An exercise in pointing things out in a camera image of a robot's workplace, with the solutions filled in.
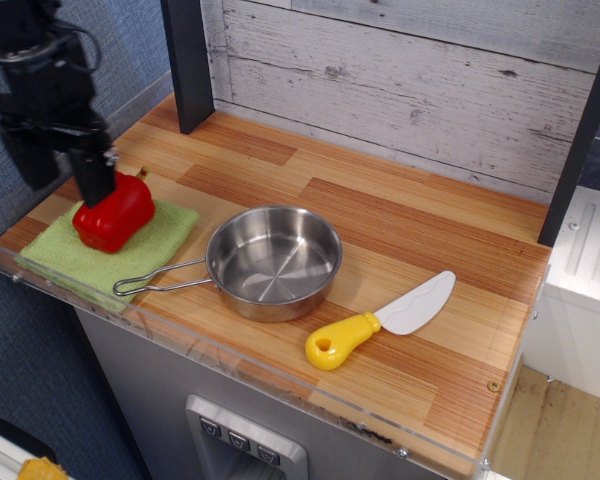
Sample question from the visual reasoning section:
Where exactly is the grey cabinet front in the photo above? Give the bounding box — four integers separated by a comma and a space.
73, 305, 431, 480

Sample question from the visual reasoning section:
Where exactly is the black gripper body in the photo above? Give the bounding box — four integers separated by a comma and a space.
0, 54, 116, 160

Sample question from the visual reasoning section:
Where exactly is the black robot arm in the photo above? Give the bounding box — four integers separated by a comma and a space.
0, 1, 116, 208

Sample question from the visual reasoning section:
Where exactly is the steel pan with wire handle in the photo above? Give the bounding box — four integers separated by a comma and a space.
113, 205, 343, 323

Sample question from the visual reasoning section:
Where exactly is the dark shelf post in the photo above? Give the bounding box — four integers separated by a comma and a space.
160, 0, 215, 134
537, 64, 600, 247

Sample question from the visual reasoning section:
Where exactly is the white appliance at right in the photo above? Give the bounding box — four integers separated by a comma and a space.
522, 187, 600, 397

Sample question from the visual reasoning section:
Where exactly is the yellow object bottom left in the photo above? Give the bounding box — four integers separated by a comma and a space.
16, 457, 69, 480

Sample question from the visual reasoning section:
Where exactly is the silver dispenser panel with buttons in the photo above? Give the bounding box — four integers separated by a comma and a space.
185, 394, 309, 479

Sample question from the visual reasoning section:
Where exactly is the clear acrylic guard rail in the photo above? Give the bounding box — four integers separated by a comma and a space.
0, 74, 551, 476

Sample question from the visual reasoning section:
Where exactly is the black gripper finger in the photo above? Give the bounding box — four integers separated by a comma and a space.
68, 147, 118, 208
0, 128, 59, 190

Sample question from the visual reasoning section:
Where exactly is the green folded cloth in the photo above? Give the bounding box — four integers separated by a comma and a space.
17, 201, 200, 312

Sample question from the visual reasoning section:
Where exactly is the yellow handled toy knife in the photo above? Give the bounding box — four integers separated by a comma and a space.
305, 271, 456, 371

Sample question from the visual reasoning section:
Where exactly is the dark right shelf post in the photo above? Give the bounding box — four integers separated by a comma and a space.
537, 64, 600, 247

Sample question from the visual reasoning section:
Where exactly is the red toy bell pepper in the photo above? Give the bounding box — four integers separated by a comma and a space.
72, 167, 156, 254

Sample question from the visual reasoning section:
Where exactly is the dark left shelf post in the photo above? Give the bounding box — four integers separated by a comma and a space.
160, 0, 215, 134

